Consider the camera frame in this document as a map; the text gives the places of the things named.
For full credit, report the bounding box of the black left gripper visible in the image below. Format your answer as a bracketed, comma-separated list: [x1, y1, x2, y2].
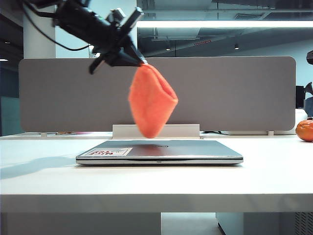
[89, 6, 148, 75]

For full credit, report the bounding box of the orange microfibre rag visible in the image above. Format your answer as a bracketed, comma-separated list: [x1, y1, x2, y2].
[128, 63, 179, 139]

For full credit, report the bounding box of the silver Dell laptop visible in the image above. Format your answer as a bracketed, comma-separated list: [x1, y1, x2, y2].
[75, 140, 244, 165]

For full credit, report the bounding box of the white round pillar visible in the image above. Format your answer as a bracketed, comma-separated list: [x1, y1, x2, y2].
[22, 4, 57, 59]

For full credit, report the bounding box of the white sticker with red print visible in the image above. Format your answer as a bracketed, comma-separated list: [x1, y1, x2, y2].
[86, 147, 134, 157]

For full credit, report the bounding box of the grey fabric desk divider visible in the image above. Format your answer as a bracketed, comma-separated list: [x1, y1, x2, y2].
[18, 56, 296, 133]

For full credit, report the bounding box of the long white ceiling light strip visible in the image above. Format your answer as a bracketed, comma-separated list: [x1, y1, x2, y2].
[136, 20, 313, 28]

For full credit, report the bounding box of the black monitor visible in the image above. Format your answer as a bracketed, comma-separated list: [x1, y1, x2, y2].
[295, 86, 305, 110]

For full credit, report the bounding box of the person in dark clothes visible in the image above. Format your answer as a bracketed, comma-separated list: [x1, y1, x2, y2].
[303, 82, 313, 114]

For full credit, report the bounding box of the orange tangerine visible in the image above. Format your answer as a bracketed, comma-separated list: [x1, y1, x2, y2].
[295, 119, 313, 142]

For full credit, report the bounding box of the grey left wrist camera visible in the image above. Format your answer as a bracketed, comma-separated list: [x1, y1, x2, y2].
[105, 7, 127, 26]

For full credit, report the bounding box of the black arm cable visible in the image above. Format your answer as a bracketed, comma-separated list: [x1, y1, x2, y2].
[22, 0, 91, 51]

